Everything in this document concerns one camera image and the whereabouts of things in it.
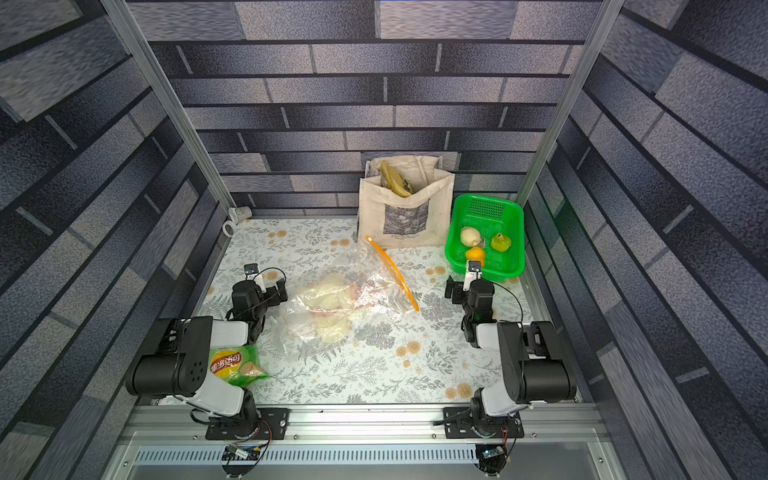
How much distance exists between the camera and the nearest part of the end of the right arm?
850 mm

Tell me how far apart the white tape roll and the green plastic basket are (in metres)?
0.82

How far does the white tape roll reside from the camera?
1.17 meters

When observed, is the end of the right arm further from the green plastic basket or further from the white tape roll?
the white tape roll

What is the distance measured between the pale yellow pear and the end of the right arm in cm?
24

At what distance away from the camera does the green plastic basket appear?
106cm
